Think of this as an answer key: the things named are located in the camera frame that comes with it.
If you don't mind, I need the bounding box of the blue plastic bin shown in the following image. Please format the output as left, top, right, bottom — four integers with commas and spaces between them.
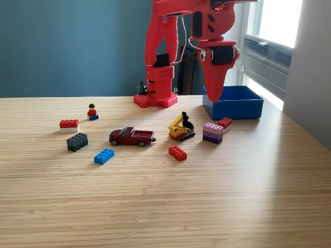
202, 85, 264, 121

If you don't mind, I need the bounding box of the black folding rack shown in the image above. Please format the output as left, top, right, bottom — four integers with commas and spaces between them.
177, 45, 205, 96

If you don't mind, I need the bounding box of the small red on white bricks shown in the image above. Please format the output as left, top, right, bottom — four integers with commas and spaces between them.
217, 117, 233, 134

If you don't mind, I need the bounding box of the grey pleated window blind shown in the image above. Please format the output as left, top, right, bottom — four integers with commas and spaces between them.
242, 35, 294, 77

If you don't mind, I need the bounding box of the pink and purple brick stack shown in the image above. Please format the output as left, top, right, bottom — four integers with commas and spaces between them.
202, 122, 224, 145

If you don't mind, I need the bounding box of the small yellow toy digger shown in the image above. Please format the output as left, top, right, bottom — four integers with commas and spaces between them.
168, 111, 195, 142

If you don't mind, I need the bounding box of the dark red toy pickup truck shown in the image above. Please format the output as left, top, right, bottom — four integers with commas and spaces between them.
109, 126, 157, 148

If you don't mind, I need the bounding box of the toy figure red shirt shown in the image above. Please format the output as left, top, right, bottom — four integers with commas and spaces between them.
86, 103, 99, 121

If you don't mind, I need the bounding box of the light blue brick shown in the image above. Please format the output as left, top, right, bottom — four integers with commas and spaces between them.
94, 148, 115, 165

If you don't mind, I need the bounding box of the grey on dark green bricks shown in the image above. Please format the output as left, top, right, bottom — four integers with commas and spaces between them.
66, 132, 89, 152

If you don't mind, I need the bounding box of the red on white brick stack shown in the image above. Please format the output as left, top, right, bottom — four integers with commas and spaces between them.
59, 119, 80, 134

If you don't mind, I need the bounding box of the white window frame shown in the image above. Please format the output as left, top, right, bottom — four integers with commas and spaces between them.
237, 0, 303, 100

